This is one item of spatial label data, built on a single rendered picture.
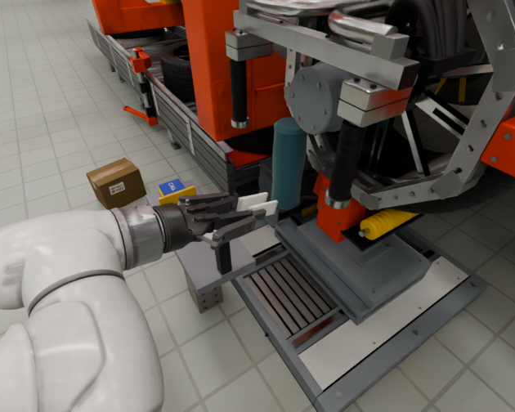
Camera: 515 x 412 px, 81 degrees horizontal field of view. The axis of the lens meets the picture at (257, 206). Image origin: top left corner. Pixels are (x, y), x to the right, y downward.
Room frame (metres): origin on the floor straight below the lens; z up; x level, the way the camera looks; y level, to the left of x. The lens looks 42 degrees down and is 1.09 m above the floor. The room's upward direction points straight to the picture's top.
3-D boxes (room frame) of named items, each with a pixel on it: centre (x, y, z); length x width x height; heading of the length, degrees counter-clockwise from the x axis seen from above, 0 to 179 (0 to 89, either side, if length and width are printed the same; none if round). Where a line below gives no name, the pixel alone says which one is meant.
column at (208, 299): (0.67, 0.21, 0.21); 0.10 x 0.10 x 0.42; 32
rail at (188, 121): (2.19, 0.76, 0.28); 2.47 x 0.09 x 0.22; 32
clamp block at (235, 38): (0.71, 0.02, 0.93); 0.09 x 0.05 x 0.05; 122
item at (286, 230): (0.81, -0.36, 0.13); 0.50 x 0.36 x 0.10; 32
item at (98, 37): (3.86, 1.36, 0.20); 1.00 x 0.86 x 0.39; 32
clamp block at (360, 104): (0.42, -0.16, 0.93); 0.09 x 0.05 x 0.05; 122
